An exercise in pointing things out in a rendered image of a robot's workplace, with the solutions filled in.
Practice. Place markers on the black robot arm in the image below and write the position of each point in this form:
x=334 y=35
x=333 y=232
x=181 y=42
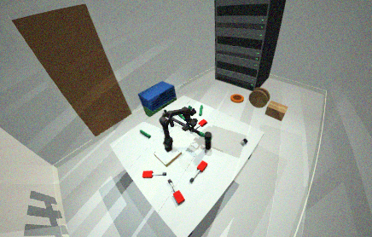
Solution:
x=186 y=112

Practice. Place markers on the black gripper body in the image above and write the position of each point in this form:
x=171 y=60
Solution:
x=185 y=128

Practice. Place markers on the green cup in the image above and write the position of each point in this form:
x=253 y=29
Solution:
x=203 y=135

